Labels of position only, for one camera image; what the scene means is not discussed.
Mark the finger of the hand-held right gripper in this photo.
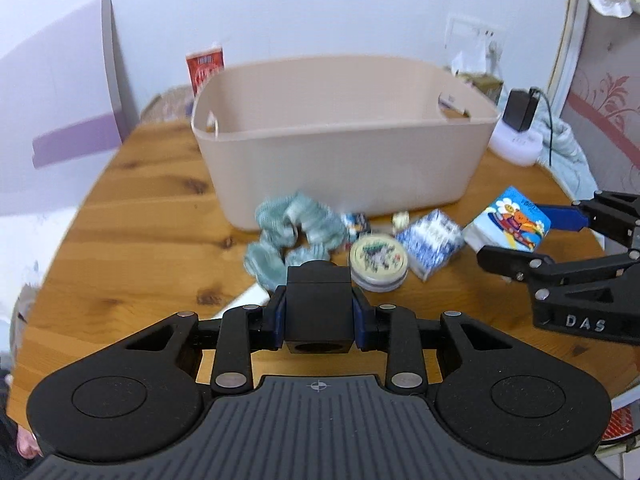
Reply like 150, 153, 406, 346
475, 245, 640, 317
537, 190, 640, 252

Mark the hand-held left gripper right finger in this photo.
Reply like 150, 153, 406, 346
350, 290, 517, 391

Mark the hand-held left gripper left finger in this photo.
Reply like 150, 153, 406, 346
119, 287, 289, 396

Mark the cartoon print tissue packet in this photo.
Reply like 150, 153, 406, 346
462, 185, 553, 254

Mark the black cube with round hole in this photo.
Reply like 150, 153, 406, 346
284, 260, 355, 356

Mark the beige plastic basket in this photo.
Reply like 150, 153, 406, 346
190, 54, 501, 234

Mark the white paper card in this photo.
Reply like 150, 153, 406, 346
219, 282, 274, 320

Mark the round printed tin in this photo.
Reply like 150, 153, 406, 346
348, 234, 410, 294

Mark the light blue cloth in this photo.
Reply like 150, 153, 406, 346
534, 114, 599, 202

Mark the blue white patterned box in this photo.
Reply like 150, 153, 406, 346
394, 208, 465, 281

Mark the white power strip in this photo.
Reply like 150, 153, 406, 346
487, 119, 544, 167

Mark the small dark blue packet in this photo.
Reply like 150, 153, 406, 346
341, 212, 372, 242

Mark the teal ruffled scrunchie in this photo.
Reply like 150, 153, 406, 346
243, 190, 349, 291

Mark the red mesh object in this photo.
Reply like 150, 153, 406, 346
599, 404, 640, 445

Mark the black power adapter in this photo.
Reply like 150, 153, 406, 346
501, 87, 541, 134

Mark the floral pink headboard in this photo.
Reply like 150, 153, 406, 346
547, 0, 640, 202

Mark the yellow carton box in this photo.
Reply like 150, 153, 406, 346
456, 72, 505, 109

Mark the red snack packet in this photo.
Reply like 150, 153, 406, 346
185, 44, 226, 97

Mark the purple white board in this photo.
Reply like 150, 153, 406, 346
0, 0, 144, 217

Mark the black cable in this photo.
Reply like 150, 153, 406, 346
529, 87, 557, 167

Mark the white wall socket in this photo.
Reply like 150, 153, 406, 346
443, 14, 509, 72

